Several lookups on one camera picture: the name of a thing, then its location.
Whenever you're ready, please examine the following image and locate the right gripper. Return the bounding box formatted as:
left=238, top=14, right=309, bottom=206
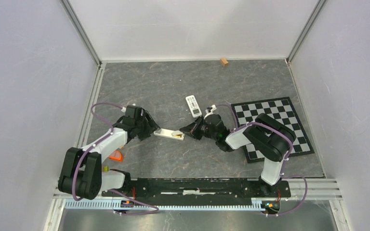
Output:
left=180, top=115, right=217, bottom=141

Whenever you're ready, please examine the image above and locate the white remote control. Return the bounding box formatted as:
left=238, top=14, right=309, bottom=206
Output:
left=185, top=95, right=202, bottom=118
left=153, top=128, right=185, bottom=141

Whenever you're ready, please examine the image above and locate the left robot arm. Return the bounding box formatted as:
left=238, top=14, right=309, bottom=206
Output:
left=57, top=104, right=160, bottom=201

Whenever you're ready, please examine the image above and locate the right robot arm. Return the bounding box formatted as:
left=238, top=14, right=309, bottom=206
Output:
left=179, top=113, right=297, bottom=196

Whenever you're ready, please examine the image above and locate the orange semicircle toy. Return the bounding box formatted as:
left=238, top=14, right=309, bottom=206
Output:
left=108, top=150, right=124, bottom=162

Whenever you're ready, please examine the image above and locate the small wooden block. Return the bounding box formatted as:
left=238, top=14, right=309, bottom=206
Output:
left=220, top=58, right=229, bottom=67

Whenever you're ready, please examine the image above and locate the black white chessboard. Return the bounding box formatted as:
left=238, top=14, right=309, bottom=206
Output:
left=230, top=97, right=315, bottom=164

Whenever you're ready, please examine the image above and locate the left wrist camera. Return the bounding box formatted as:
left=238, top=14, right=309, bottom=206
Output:
left=121, top=104, right=137, bottom=113

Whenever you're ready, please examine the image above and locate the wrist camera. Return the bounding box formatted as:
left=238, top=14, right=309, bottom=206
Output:
left=204, top=104, right=217, bottom=118
left=121, top=104, right=137, bottom=113

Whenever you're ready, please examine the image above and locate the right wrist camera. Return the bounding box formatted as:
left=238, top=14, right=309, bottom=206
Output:
left=204, top=104, right=217, bottom=118

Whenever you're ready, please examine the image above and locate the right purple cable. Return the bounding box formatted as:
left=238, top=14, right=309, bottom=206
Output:
left=215, top=103, right=309, bottom=218

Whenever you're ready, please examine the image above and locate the purple cable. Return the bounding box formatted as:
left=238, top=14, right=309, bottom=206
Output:
left=215, top=103, right=309, bottom=218
left=72, top=102, right=160, bottom=217

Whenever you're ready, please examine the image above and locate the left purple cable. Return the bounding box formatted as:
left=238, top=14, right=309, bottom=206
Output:
left=72, top=102, right=160, bottom=217

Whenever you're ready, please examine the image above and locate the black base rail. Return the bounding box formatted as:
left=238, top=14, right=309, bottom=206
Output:
left=119, top=178, right=291, bottom=206

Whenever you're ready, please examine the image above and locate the slotted cable duct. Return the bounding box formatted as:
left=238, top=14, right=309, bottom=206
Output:
left=64, top=199, right=265, bottom=211

